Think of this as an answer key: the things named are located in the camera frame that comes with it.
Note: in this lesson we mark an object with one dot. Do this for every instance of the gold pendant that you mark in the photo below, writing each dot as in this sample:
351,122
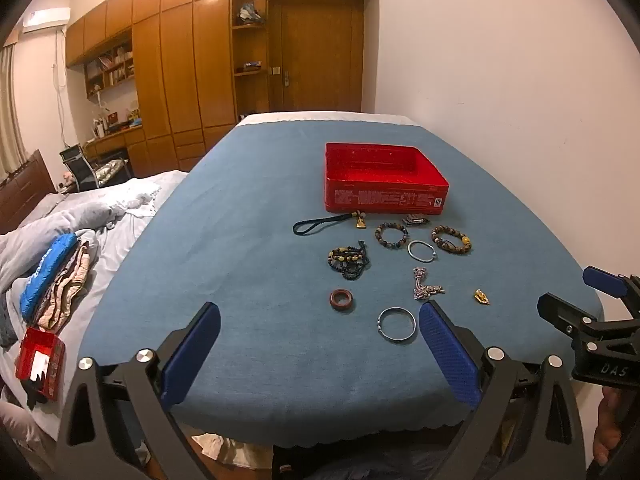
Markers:
482,297

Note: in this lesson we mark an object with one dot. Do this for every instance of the wooden wardrobe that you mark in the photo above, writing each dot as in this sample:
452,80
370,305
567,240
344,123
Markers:
180,60

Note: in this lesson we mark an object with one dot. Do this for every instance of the person's right hand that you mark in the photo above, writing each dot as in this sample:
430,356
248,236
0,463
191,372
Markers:
606,425

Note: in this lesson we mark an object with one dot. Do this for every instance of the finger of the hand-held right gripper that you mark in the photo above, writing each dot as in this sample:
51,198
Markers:
562,310
605,280

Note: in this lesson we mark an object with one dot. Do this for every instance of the wooden desk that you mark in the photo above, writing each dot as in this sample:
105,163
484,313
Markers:
117,145

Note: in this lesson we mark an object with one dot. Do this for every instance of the red patterned box lid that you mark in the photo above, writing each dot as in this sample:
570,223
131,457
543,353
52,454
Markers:
42,360

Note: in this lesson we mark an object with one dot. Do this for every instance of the grey duvet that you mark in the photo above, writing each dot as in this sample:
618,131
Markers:
60,220

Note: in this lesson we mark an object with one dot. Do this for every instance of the pair of sneakers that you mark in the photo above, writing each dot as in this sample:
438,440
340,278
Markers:
250,14

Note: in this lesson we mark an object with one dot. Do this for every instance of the black office chair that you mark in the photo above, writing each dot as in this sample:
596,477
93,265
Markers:
82,170

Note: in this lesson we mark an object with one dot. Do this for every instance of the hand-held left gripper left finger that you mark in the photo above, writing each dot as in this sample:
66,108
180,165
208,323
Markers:
192,355

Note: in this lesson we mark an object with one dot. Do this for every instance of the red box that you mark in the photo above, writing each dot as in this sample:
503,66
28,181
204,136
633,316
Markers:
380,200

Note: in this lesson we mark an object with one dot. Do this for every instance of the small silver bangle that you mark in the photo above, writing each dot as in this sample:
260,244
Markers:
423,260

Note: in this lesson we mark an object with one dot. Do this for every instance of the white table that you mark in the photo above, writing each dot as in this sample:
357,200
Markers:
325,116

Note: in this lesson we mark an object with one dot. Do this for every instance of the beige curtain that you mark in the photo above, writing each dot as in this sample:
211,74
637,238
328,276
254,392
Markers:
7,110

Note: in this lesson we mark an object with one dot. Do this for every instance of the white air conditioner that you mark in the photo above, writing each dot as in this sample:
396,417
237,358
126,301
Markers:
47,17

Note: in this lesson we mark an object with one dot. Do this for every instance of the white desk lamp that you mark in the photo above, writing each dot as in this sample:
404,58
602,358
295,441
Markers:
101,127

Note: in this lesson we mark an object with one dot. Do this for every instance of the dark flat shelf box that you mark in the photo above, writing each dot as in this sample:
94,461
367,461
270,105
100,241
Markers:
252,66

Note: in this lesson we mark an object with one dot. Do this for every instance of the pile of folded clothes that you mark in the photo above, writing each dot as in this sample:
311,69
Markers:
75,285

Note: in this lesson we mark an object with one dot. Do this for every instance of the black cloth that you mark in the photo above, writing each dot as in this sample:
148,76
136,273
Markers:
36,392

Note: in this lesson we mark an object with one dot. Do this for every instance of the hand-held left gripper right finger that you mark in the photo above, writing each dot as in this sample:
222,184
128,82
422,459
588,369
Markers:
450,355

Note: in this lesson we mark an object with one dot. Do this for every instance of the wooden door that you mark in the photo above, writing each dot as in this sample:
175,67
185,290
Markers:
320,50

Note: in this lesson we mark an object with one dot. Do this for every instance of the beige cloth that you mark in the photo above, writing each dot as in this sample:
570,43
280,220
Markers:
225,452

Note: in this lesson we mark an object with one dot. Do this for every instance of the large silver bangle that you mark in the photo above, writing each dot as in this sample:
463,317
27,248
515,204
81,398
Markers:
381,329

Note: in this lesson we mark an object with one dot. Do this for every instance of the row of books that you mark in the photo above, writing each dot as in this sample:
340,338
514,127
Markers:
112,67

